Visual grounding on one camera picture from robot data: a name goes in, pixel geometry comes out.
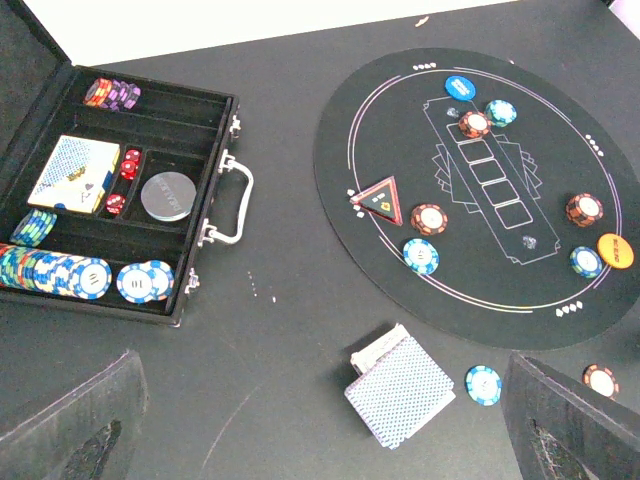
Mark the black poker case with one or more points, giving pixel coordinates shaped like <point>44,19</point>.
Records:
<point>175,128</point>

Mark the triangular all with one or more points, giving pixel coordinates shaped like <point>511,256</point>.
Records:
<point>381,199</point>

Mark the green chips in case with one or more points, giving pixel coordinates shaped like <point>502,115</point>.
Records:
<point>33,228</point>

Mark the red dice in case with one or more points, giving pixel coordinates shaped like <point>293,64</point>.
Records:
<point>119,195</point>

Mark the silver dealer button in case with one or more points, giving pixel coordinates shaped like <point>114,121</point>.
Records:
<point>168,196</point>

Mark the two blue white chips in case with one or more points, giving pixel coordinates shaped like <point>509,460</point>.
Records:
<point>140,283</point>

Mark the blue round button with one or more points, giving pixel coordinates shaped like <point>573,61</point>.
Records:
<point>460,88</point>

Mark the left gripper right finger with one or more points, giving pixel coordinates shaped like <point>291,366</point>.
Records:
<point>561,429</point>

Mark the single green poker chip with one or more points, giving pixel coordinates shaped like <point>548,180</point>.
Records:
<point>483,385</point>

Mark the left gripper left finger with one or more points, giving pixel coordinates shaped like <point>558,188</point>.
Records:
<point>88,431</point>

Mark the orange round button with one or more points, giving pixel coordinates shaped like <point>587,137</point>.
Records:
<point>615,251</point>

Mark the round black poker mat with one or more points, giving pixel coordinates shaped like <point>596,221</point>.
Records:
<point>504,277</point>

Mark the blue patterned card deck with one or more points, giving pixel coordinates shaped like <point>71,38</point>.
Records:
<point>400,393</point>

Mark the chips row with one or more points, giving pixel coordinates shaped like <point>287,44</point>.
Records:
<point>57,273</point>

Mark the card deck in case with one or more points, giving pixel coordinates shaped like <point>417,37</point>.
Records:
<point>76,175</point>

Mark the purple chips in case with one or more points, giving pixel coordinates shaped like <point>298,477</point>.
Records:
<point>112,94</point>

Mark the brown poker chip stack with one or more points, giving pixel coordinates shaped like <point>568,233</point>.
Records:
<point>602,380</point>

